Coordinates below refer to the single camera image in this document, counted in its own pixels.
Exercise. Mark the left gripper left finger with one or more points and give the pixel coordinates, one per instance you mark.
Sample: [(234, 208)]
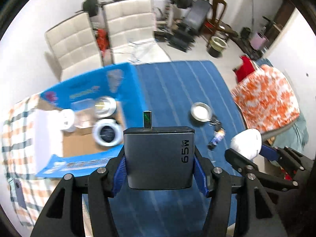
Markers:
[(63, 213)]

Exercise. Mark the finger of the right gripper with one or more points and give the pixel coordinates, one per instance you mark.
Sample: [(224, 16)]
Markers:
[(240, 163), (269, 153)]

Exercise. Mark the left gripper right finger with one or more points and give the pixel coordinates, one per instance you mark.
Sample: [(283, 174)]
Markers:
[(256, 214)]

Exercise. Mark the white earbuds case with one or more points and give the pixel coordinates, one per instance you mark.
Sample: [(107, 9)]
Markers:
[(247, 143)]

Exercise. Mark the keychain with keys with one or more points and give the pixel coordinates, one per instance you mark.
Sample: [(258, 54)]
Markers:
[(215, 122)]

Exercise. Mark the tin lid white inside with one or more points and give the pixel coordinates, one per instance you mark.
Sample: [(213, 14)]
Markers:
[(201, 112)]

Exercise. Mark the grey 65W charger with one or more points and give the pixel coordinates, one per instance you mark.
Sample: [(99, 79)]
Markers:
[(160, 158)]

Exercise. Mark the black white round tin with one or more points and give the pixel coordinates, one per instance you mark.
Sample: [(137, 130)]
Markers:
[(107, 133)]

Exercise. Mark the clear acrylic box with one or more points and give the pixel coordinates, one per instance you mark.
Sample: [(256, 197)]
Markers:
[(84, 111)]

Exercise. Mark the grey tin gold top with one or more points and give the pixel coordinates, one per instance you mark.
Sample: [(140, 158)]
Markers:
[(105, 107)]

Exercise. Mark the plaid checkered cloth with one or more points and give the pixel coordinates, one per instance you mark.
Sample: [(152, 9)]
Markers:
[(18, 160)]

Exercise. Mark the orange floral cushion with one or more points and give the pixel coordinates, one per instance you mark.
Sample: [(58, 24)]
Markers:
[(266, 100)]

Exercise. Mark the dark smartphone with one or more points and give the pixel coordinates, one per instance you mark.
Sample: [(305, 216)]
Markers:
[(19, 193)]

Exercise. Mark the blue striped tablecloth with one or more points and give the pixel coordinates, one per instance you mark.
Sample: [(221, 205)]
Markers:
[(166, 85)]

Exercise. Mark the red cloth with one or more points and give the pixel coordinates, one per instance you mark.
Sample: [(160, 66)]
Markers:
[(246, 68)]

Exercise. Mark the blue cardboard milk box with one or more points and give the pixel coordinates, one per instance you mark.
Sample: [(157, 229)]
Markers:
[(58, 152)]

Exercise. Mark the pink container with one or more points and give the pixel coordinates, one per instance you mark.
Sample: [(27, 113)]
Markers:
[(258, 41)]

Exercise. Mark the dark waste bin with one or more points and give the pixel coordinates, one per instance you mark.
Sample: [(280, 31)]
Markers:
[(216, 46)]

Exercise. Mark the black weight bench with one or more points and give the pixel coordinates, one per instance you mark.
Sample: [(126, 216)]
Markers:
[(188, 28)]

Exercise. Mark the brown wooden chair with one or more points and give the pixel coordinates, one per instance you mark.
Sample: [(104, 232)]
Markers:
[(218, 8)]

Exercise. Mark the left white padded chair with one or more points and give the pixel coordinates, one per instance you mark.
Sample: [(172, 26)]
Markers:
[(74, 46)]

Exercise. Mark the white padded chair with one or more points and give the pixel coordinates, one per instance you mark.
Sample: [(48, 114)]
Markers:
[(74, 46), (132, 21)]

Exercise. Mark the right white padded chair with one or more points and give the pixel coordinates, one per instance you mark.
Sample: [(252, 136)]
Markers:
[(132, 21)]

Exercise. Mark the wire clothes hanger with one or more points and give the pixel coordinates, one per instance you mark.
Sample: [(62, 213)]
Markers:
[(134, 53)]

